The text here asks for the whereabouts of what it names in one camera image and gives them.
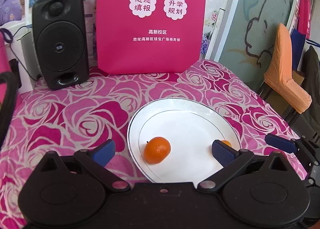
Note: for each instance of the tiny orange kumquat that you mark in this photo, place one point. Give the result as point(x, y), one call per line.
point(226, 143)

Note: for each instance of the pink thermos bottle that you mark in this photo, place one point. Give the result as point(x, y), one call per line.
point(9, 91)

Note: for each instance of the white round plate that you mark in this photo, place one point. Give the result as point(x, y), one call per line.
point(190, 127)

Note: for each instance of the pink hanging bag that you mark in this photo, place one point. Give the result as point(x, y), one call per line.
point(304, 17)

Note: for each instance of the black loudspeaker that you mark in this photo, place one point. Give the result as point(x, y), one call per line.
point(59, 35)

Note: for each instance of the pink rose tablecloth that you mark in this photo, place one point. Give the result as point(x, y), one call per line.
point(87, 115)

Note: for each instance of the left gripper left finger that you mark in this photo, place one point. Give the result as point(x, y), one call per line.
point(94, 162)

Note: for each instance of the orange covered chair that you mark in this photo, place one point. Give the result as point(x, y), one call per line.
point(278, 76)

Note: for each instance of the pink paper bag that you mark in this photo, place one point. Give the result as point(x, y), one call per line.
point(148, 36)

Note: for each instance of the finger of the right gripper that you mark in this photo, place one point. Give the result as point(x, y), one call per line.
point(280, 143)

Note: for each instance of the white box behind speaker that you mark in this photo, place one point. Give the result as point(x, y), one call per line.
point(23, 50)

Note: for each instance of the dark green coat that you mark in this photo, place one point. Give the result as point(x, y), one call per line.
point(310, 69)

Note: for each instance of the blue hanging bag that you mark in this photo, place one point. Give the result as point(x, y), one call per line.
point(298, 42)

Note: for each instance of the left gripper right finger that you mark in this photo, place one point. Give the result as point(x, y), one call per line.
point(233, 162)

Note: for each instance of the small mandarin orange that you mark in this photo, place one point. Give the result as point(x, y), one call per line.
point(156, 150)

